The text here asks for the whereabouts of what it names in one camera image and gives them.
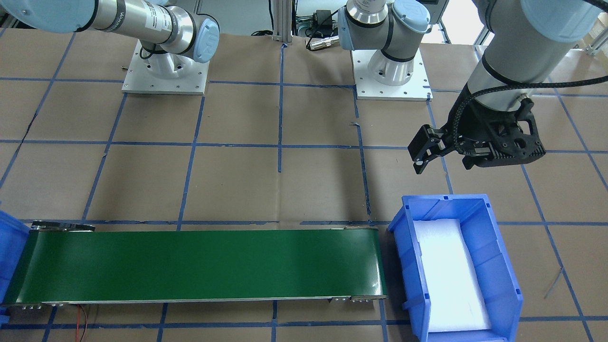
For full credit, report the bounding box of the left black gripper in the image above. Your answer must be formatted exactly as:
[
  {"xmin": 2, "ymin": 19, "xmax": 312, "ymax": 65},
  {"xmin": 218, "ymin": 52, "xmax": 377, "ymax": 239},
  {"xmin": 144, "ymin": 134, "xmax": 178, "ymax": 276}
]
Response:
[{"xmin": 408, "ymin": 97, "xmax": 546, "ymax": 174}]

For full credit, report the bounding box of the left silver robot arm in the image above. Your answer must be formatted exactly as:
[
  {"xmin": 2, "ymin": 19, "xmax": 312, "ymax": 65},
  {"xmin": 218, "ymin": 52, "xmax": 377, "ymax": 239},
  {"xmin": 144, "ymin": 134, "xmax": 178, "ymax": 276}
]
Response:
[{"xmin": 337, "ymin": 0, "xmax": 607, "ymax": 174}]

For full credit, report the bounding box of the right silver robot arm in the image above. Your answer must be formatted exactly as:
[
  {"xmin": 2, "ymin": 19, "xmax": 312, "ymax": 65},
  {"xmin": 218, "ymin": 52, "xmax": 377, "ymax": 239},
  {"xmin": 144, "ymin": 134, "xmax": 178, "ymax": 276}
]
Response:
[{"xmin": 1, "ymin": 0, "xmax": 220, "ymax": 79}]

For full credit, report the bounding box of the blue plastic bin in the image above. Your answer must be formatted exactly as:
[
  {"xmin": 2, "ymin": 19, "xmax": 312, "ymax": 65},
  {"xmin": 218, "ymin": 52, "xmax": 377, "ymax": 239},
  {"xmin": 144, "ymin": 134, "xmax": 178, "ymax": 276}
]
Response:
[
  {"xmin": 389, "ymin": 193, "xmax": 523, "ymax": 342},
  {"xmin": 0, "ymin": 211, "xmax": 30, "ymax": 301}
]

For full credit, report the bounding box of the black power adapter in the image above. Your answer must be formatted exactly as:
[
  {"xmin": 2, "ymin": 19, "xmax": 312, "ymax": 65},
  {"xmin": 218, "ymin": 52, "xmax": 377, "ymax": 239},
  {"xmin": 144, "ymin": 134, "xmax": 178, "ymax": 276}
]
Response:
[{"xmin": 313, "ymin": 9, "xmax": 333, "ymax": 30}]

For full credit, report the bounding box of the green conveyor belt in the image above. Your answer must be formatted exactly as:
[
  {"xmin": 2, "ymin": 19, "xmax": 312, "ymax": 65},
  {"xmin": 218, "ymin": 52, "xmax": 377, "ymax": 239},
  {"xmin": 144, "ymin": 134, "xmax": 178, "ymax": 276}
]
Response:
[{"xmin": 1, "ymin": 228, "xmax": 388, "ymax": 306}]

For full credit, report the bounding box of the aluminium frame post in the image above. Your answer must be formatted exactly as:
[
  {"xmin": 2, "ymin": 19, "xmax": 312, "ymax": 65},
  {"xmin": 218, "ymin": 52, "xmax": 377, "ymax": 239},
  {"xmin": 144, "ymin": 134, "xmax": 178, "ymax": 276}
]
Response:
[{"xmin": 271, "ymin": 0, "xmax": 295, "ymax": 46}]

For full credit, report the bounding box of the red black wire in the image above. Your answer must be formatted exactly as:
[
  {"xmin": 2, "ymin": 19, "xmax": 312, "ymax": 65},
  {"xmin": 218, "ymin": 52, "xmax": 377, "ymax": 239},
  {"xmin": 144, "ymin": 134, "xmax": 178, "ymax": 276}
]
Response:
[{"xmin": 76, "ymin": 305, "xmax": 89, "ymax": 342}]

